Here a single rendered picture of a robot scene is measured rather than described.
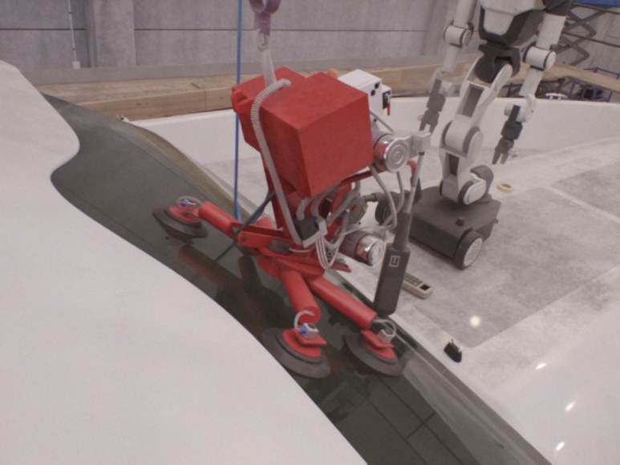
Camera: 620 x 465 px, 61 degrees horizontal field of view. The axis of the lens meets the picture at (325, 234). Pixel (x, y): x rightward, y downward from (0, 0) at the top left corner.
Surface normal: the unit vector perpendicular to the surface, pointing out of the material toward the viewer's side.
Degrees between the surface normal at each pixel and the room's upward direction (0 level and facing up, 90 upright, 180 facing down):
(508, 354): 0
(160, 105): 90
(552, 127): 90
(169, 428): 21
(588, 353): 8
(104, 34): 90
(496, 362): 0
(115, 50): 90
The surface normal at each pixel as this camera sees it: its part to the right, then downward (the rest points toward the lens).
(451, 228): -0.39, -0.40
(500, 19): -0.69, 0.29
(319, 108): -0.14, -0.73
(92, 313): 0.43, -0.86
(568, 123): 0.18, 0.52
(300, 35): 0.61, 0.48
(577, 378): 0.26, -0.74
